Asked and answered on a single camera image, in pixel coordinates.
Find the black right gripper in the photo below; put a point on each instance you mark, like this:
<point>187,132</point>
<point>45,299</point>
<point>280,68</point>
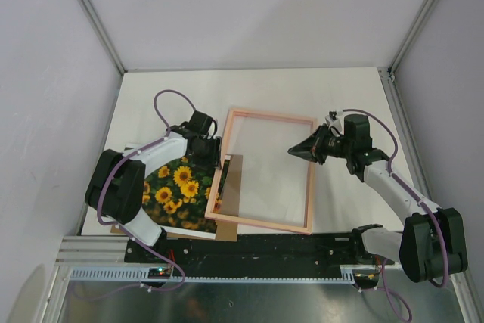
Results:
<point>311,148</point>

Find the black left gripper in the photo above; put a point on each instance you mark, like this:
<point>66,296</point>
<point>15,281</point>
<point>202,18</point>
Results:
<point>213,159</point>

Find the pink wooden picture frame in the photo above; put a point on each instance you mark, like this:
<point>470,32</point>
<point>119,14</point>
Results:
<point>277,190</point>

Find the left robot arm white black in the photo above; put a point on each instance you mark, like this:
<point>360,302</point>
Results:
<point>116,187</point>

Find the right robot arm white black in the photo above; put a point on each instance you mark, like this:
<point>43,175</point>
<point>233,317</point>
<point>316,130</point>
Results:
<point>431,246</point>

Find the sunflower photo print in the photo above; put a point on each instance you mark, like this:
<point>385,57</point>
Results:
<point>175,197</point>

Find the brown cardboard backing board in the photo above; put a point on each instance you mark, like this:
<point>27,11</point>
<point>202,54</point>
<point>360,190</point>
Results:
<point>228,194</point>

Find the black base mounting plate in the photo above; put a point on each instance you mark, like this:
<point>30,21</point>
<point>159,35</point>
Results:
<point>269,255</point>

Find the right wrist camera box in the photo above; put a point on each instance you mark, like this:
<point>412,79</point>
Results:
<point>334,120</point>

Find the grey slotted cable duct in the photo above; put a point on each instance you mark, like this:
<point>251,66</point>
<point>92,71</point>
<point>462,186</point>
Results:
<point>342,275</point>

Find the left aluminium corner post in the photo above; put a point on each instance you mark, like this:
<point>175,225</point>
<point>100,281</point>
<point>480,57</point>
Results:
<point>100,31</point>

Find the aluminium corner post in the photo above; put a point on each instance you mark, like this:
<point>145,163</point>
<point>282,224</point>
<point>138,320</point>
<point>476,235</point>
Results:
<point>423,14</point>
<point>100,31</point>

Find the right aluminium corner post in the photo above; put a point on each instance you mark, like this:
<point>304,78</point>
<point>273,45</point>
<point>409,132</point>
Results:
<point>423,14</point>

